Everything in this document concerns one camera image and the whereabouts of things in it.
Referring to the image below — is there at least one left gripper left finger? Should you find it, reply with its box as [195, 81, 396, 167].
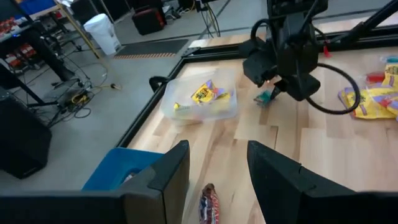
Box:
[119, 139, 191, 224]

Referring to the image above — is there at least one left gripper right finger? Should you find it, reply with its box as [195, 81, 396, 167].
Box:
[247, 140, 355, 224]

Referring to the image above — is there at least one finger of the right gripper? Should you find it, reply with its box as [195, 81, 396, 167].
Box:
[269, 83, 285, 101]
[284, 73, 321, 102]

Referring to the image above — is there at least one teal gummy clear wrapper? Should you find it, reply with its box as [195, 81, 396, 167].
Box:
[379, 55, 398, 65]
[252, 89, 275, 109]

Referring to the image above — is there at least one chocolate bar brown wrapper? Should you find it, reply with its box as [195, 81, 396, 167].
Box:
[198, 182, 221, 224]

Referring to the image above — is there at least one red gummy clear wrapper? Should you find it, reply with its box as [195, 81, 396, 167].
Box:
[365, 71, 386, 85]

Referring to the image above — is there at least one blue plastic bin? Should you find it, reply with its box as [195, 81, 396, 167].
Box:
[81, 147, 165, 192]

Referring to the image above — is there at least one clear plastic bin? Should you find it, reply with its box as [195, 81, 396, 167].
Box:
[159, 68, 239, 126]

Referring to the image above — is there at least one black mat hazard stripe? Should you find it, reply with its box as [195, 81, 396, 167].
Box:
[113, 38, 190, 60]

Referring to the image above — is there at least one black red case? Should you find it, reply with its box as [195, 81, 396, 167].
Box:
[131, 5, 166, 36]

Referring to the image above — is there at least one large black case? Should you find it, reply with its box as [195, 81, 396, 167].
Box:
[0, 85, 53, 180]

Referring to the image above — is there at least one white trash bin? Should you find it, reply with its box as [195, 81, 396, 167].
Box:
[83, 13, 123, 57]

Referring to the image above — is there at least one yellow wooden leg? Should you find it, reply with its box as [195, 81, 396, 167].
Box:
[55, 2, 101, 60]

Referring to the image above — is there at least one blue box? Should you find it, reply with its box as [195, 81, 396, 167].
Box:
[15, 0, 57, 15]

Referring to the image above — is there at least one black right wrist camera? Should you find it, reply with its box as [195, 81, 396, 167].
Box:
[238, 39, 278, 88]

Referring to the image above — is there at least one black right camera cable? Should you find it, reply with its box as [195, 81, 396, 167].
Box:
[306, 63, 361, 115]

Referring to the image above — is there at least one black aluminium table frame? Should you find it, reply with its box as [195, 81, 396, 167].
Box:
[116, 0, 398, 149]

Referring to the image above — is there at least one black frame clamp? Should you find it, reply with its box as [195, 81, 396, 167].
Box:
[148, 75, 169, 93]

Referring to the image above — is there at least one floor cable tangle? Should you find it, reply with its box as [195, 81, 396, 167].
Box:
[46, 52, 124, 125]

